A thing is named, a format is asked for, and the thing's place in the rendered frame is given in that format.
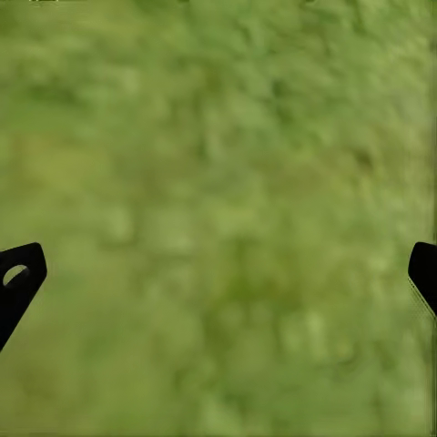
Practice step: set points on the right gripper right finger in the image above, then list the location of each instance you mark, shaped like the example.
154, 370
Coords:
423, 271

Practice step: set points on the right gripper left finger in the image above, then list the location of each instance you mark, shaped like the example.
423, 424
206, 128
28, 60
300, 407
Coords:
22, 272

